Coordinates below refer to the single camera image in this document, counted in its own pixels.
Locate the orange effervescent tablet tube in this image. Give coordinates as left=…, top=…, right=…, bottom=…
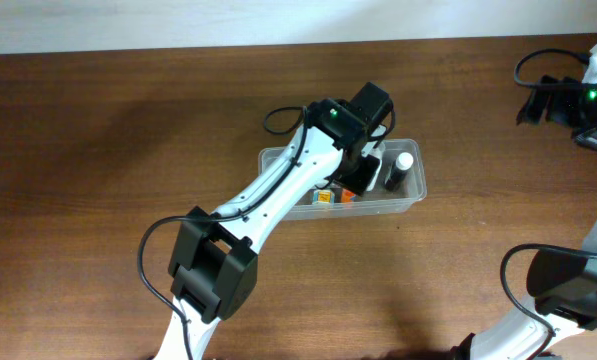
left=340, top=189, right=357, bottom=203

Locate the white spray bottle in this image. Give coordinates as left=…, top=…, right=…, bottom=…
left=366, top=142, right=385, bottom=192

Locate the gold lid small jar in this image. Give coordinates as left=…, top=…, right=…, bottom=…
left=312, top=189, right=335, bottom=205

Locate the black bottle white cap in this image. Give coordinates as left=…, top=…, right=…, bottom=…
left=384, top=152, right=414, bottom=192

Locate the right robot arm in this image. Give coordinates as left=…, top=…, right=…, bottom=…
left=449, top=75, right=597, bottom=359

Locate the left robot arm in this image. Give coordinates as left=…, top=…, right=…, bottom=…
left=156, top=83, right=395, bottom=359

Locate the clear plastic container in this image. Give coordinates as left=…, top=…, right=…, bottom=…
left=284, top=139, right=427, bottom=221

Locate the right black cable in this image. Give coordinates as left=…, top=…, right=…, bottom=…
left=512, top=47, right=592, bottom=92

